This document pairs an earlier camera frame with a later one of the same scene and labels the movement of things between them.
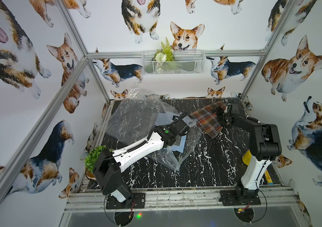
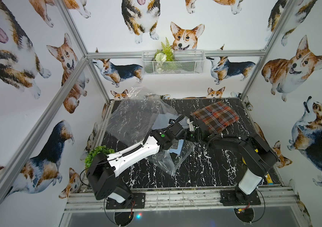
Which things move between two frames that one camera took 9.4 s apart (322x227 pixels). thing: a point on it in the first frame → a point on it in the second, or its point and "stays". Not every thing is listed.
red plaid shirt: [208, 118] stays
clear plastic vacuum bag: [137, 114] stays
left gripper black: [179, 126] stays
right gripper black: [224, 121] → [187, 136]
